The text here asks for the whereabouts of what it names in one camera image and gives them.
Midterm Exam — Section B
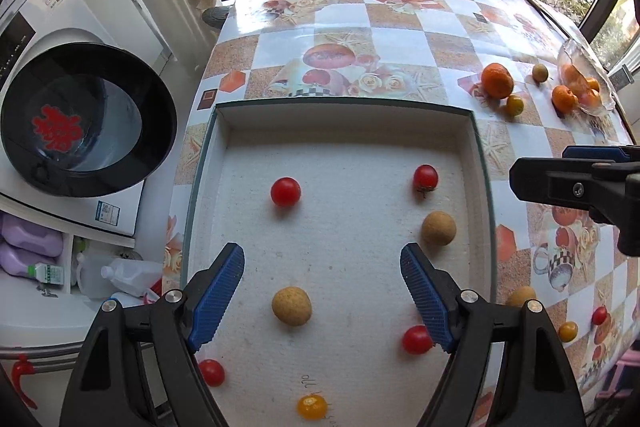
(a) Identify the purple detergent bottle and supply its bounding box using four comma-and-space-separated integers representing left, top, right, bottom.
0, 242, 56, 280
0, 213, 64, 258

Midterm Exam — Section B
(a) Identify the red hook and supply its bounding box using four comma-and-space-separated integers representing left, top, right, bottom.
11, 353, 38, 409

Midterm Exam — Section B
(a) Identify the large orange mandarin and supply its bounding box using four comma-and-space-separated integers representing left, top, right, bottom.
481, 62, 515, 100

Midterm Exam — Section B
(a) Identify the clear plastic bottle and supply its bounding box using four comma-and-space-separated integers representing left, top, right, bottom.
101, 258, 163, 299

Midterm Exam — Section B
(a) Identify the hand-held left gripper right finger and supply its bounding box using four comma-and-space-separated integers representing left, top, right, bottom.
400, 243, 586, 427

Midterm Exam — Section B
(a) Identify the white washing machine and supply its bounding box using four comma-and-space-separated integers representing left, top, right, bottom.
0, 0, 178, 253

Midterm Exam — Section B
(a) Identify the dark round seat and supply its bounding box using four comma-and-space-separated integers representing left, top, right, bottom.
202, 5, 235, 28

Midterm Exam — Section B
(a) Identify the pink plastic stool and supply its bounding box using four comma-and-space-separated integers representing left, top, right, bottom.
595, 349, 640, 408

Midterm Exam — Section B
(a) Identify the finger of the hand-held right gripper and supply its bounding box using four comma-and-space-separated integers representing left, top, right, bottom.
510, 157, 640, 228
561, 146, 640, 168

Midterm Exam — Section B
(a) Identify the clear plastic jug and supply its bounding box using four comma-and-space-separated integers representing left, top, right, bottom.
76, 251, 117, 300

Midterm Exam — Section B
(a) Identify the tan longan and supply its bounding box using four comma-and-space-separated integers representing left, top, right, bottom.
271, 286, 313, 327
505, 285, 538, 308
420, 211, 457, 248

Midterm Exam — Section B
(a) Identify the shallow white box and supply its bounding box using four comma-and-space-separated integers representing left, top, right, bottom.
184, 102, 497, 427

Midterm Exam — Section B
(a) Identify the checkered printed tablecloth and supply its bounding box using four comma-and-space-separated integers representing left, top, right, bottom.
167, 0, 633, 427

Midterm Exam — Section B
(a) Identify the clear glass bowl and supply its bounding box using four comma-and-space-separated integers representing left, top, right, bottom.
556, 38, 617, 116

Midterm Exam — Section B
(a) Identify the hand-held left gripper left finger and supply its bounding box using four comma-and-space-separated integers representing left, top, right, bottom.
60, 243, 246, 427

